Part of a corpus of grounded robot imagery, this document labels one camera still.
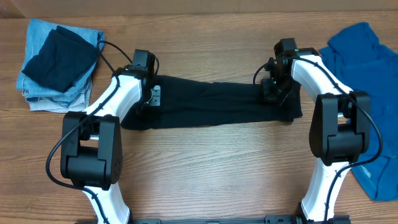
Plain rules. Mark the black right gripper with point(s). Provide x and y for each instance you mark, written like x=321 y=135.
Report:
x=277 y=93

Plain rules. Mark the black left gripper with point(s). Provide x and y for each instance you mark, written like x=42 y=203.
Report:
x=157 y=99

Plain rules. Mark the black t-shirt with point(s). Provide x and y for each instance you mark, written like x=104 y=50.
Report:
x=187 y=103

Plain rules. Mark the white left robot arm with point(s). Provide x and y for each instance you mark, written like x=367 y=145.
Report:
x=91 y=145

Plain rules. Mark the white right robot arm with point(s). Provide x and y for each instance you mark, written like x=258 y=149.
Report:
x=339 y=131

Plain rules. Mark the blue t-shirt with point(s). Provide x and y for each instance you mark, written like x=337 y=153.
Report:
x=357 y=58

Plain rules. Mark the folded dark navy garment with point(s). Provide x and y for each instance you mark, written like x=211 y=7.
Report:
x=63 y=58

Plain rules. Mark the folded light blue jeans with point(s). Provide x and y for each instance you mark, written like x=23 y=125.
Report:
x=76 y=98

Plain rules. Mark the cardboard back panel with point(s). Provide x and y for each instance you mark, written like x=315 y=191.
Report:
x=86 y=8

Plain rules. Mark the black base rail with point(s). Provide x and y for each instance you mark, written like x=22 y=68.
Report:
x=217 y=221

